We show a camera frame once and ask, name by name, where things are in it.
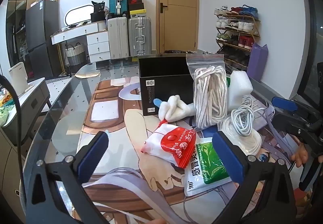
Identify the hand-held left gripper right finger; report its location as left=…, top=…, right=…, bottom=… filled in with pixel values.
left=212, top=131, right=297, bottom=224

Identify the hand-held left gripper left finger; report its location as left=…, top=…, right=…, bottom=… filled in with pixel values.
left=24, top=131, right=109, bottom=224

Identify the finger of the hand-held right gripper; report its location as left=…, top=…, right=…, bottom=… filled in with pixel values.
left=272, top=110, right=313, bottom=142
left=271, top=97, right=318, bottom=126

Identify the green and white medicine packet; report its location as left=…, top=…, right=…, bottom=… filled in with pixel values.
left=184, top=137, right=243, bottom=197

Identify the cream rope coil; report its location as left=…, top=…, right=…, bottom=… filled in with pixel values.
left=218, top=116, right=263, bottom=156

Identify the white cable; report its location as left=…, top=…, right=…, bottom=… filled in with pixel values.
left=230, top=95, right=268, bottom=137

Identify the white foam sheet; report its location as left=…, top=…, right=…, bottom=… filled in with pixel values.
left=226, top=70, right=253, bottom=111

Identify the red and white packet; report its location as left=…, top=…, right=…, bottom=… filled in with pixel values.
left=141, top=119, right=197, bottom=169

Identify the zip bag of white rope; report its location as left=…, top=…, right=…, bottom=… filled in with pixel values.
left=186, top=53, right=229, bottom=130

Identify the black cardboard box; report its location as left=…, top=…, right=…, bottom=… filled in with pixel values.
left=137, top=56, right=195, bottom=117

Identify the person's right hand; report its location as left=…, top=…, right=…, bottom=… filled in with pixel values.
left=290, top=148, right=310, bottom=168

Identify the printed table mat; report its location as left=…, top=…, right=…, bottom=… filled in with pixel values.
left=72, top=75, right=315, bottom=224

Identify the purple bag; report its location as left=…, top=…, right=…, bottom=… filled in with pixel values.
left=246, top=43, right=268, bottom=82

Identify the gold metal shoe rack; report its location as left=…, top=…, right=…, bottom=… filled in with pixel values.
left=214, top=11, right=261, bottom=74

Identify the grey sideboard white top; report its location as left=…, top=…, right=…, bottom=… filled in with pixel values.
left=0, top=77, right=51, bottom=217

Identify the black white patterned rug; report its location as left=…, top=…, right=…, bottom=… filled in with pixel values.
left=45, top=75, right=76, bottom=83

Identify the group of shoes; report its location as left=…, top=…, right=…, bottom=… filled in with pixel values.
left=214, top=5, right=259, bottom=68

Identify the colourful cloth pile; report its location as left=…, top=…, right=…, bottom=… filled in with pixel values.
left=0, top=88, right=16, bottom=127

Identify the woven laundry basket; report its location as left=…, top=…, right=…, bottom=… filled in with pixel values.
left=65, top=43, right=85, bottom=66

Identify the white dresser with drawers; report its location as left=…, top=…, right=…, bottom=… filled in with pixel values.
left=50, top=22, right=110, bottom=63

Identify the white suitcase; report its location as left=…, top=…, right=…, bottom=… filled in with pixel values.
left=108, top=16, right=130, bottom=59

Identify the silver suitcase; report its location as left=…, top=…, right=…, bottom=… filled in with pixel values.
left=128, top=17, right=152, bottom=57

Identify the dark grey refrigerator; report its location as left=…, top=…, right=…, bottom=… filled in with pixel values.
left=25, top=0, right=63, bottom=81

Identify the tan wooden door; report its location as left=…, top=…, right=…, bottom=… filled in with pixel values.
left=156, top=0, right=200, bottom=53

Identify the black bag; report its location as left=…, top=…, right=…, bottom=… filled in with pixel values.
left=90, top=0, right=106, bottom=23

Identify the oval white mirror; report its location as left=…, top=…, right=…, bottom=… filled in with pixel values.
left=64, top=4, right=95, bottom=25

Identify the yellow and black box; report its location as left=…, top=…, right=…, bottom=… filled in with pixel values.
left=130, top=9, right=147, bottom=19

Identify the tall dark glass cabinet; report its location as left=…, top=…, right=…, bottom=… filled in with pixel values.
left=5, top=0, right=43, bottom=83

